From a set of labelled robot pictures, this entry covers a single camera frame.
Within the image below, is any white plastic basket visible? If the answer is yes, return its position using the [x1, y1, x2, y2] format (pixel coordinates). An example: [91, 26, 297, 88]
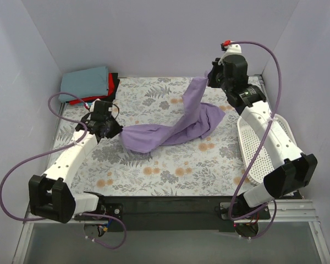
[237, 114, 296, 185]

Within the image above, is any folded red t shirt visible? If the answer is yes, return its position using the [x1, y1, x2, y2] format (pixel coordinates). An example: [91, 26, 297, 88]
[72, 72, 118, 102]

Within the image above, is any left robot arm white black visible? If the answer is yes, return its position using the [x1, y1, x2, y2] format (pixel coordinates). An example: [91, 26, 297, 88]
[29, 100, 123, 223]

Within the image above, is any aluminium frame rail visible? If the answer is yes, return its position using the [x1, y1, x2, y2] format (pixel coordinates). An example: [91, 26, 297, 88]
[13, 196, 330, 263]

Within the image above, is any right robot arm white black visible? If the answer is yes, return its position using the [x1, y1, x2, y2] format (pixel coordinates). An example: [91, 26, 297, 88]
[208, 54, 317, 219]

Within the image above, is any purple t shirt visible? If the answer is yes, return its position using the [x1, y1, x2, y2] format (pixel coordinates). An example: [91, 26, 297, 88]
[119, 77, 225, 153]

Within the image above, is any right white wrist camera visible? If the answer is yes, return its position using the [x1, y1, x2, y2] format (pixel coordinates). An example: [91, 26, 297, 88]
[222, 44, 242, 58]

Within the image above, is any folded grey-blue t shirt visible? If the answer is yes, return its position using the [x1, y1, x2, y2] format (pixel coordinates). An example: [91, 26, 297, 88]
[60, 66, 109, 98]

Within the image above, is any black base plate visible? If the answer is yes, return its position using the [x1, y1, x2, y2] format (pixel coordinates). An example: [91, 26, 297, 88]
[74, 195, 273, 233]

